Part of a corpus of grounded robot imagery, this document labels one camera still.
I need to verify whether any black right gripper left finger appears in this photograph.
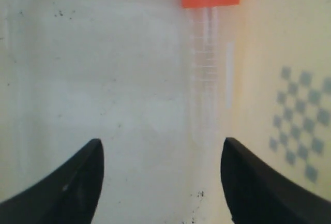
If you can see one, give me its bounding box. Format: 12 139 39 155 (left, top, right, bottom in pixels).
1 139 104 223

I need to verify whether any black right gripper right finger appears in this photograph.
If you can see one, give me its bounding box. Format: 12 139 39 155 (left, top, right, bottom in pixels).
220 138 330 224

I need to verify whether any cream plastic bin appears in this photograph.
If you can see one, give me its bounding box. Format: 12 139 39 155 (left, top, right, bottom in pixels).
1 0 330 223

